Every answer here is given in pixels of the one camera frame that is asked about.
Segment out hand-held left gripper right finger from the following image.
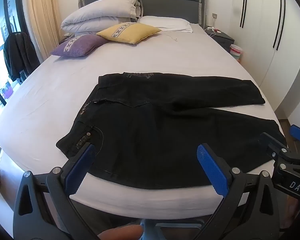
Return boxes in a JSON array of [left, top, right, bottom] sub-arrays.
[[196, 143, 288, 240]]

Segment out yellow cushion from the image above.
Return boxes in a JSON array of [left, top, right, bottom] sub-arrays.
[[96, 22, 162, 45]]

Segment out black jacket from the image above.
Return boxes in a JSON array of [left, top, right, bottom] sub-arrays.
[[3, 32, 41, 83]]

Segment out purple cushion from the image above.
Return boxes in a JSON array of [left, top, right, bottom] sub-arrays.
[[50, 34, 108, 57]]

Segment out bed with white sheet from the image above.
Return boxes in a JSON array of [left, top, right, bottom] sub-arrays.
[[0, 22, 280, 220]]

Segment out white pillow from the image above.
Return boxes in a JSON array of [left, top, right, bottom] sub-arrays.
[[137, 16, 193, 33]]

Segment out cream curtain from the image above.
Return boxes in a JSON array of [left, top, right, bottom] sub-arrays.
[[28, 0, 61, 43]]

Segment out white wardrobe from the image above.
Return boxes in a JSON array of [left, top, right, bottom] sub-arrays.
[[207, 0, 300, 120]]

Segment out folded white duvet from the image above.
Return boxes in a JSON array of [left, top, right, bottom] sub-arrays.
[[61, 0, 143, 33]]

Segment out striped waste bin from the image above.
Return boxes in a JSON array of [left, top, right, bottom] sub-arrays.
[[229, 44, 243, 62]]

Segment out dark grey nightstand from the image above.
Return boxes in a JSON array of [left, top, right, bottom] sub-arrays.
[[204, 29, 235, 47]]

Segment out person's left hand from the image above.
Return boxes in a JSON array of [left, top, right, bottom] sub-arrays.
[[97, 224, 143, 240]]

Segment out black pants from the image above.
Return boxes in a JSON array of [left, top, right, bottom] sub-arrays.
[[56, 72, 288, 190]]

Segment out window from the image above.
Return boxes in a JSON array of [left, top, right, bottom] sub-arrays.
[[0, 0, 23, 130]]

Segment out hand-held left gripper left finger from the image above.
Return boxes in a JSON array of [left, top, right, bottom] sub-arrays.
[[13, 142, 100, 240]]

